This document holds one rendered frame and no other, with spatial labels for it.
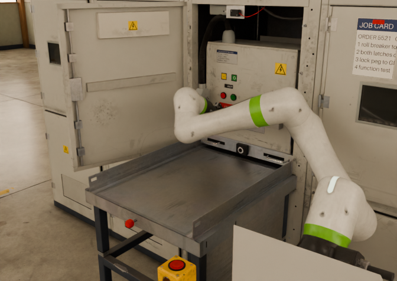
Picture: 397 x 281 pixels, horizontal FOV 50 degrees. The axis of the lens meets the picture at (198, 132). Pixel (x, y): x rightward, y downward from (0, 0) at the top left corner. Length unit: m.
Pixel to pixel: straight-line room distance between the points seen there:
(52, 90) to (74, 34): 1.25
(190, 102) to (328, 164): 0.59
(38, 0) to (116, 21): 1.22
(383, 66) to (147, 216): 1.01
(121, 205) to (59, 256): 1.37
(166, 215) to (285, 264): 0.61
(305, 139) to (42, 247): 2.08
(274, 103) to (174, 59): 0.82
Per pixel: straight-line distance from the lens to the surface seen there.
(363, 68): 1.70
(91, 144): 2.06
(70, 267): 2.88
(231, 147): 2.14
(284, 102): 1.46
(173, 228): 1.52
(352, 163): 1.80
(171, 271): 1.23
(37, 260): 3.01
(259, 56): 1.96
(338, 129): 1.78
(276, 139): 2.00
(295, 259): 1.10
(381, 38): 1.67
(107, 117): 2.05
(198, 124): 1.63
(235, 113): 1.55
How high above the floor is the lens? 1.63
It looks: 19 degrees down
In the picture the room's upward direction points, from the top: straight up
